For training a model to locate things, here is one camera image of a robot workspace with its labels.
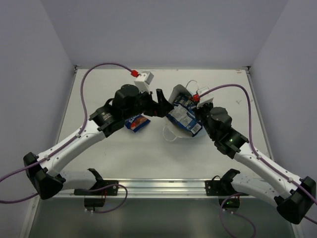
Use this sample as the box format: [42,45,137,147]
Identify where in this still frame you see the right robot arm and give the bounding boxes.
[194,103,317,225]

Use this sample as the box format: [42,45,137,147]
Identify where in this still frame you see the base control box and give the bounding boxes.
[218,196,240,212]
[84,197,106,211]

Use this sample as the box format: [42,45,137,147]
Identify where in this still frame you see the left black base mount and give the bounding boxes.
[74,168,119,196]

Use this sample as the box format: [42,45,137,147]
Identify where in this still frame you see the blue red snack packet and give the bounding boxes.
[124,115,151,133]

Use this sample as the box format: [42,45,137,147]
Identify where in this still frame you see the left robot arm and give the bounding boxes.
[23,84,173,200]

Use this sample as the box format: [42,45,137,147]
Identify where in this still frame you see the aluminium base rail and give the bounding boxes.
[32,177,273,199]

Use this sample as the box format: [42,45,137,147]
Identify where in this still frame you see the blue Kettle chips bag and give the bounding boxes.
[166,93,202,137]

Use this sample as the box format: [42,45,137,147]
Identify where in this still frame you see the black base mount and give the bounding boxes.
[205,174,239,196]
[74,168,119,196]

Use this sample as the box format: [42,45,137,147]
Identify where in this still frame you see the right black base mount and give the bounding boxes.
[205,174,239,196]

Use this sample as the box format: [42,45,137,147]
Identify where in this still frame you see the left base control box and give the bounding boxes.
[84,197,106,211]

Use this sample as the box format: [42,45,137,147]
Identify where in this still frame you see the right base control box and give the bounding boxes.
[218,196,240,212]

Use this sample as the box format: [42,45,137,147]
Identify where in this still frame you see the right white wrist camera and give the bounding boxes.
[196,86,213,109]

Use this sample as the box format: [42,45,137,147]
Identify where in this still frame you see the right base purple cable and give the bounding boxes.
[220,192,256,238]

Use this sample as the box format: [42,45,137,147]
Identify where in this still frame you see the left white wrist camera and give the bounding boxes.
[134,71,154,93]

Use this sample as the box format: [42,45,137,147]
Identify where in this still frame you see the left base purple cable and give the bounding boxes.
[85,184,128,214]

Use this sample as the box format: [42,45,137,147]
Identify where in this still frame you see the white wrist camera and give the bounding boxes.
[196,86,213,109]
[134,71,154,93]

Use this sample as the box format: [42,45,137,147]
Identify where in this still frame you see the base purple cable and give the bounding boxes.
[220,192,256,238]
[85,184,128,214]

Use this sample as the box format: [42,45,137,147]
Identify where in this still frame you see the light blue paper bag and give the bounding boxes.
[162,80,207,142]

